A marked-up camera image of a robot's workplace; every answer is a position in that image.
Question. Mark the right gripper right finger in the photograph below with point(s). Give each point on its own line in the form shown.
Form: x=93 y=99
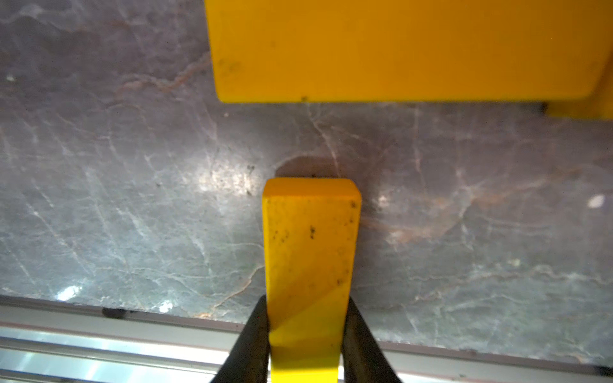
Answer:
x=363 y=359

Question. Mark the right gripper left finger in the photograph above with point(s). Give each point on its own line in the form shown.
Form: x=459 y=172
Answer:
x=248 y=360

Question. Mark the yellow block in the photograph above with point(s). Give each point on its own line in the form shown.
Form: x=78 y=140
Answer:
x=348 y=51
x=597 y=106
x=310 y=231

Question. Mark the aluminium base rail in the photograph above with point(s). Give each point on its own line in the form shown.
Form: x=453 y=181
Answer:
x=45 y=341

